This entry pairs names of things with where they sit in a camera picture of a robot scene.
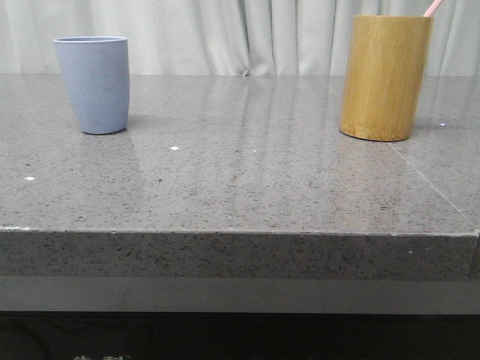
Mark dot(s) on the blue plastic cup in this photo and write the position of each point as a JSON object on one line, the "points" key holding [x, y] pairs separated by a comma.
{"points": [[96, 74]]}

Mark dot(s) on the white curtain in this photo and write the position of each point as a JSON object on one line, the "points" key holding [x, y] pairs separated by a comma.
{"points": [[279, 38]]}

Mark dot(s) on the pink chopstick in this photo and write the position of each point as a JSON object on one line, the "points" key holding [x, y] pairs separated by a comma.
{"points": [[432, 8]]}

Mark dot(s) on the bamboo wooden cylinder holder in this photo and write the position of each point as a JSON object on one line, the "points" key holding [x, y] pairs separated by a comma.
{"points": [[384, 74]]}

